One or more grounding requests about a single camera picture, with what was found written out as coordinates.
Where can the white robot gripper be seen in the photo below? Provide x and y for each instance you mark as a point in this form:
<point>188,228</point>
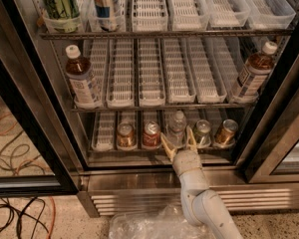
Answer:
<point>186,159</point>

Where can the clear water bottle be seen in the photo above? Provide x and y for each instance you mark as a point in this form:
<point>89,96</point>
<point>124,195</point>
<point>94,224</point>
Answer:
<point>175,129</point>

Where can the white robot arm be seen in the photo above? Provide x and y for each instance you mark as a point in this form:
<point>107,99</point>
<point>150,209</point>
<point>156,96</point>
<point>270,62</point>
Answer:
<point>200,204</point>

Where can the fridge glass door right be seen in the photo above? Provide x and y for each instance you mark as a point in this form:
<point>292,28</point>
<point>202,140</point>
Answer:
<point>270,142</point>

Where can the fridge glass door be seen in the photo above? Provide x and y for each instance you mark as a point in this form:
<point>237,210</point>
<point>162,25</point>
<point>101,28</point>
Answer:
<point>270,142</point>
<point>30,150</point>

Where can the right tea bottle white cap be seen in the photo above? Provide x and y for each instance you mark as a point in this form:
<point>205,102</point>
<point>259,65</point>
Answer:
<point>253,74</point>

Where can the tea bottle white cap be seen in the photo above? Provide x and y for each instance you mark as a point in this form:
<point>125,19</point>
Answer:
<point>82,78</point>
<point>253,74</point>

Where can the stainless steel fridge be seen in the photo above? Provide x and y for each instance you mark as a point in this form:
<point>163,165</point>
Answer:
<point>150,73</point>

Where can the left tea bottle white cap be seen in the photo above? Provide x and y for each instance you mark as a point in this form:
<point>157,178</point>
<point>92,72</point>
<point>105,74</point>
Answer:
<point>82,78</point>

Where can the fridge glass door left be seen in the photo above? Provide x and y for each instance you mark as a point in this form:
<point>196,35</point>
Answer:
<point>30,150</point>

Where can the blue labelled bottle top shelf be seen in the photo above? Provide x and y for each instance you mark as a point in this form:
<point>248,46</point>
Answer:
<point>108,14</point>

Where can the green labelled bottle top shelf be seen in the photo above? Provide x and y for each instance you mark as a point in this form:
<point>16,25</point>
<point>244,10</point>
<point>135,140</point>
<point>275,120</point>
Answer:
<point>63,14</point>

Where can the green silver can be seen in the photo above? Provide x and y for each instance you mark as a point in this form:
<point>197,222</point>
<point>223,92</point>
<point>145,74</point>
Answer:
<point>201,132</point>

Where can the red soda can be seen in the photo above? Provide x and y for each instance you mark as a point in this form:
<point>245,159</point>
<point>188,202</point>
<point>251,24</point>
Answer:
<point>151,135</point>

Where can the gold can right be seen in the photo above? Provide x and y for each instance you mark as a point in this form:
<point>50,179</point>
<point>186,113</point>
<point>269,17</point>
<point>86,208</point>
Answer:
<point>225,134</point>

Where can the brown can left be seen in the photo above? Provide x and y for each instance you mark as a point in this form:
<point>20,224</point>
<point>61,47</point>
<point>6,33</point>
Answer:
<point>125,135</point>

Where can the clear plastic bin on floor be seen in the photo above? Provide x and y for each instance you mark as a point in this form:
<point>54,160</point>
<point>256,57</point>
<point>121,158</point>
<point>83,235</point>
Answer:
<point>168,223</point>

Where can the white lane tray bottom left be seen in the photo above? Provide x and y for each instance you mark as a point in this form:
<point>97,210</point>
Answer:
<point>103,133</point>

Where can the middle shelf rail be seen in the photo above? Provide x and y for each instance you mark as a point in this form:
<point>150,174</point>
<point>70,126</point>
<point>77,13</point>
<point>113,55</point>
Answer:
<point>165,108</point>

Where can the shelf rail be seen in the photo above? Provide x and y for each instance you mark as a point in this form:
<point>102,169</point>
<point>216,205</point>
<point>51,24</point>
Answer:
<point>165,108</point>
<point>166,34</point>

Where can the top shelf rail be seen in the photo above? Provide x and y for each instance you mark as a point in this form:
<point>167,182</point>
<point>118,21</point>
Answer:
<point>166,34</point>

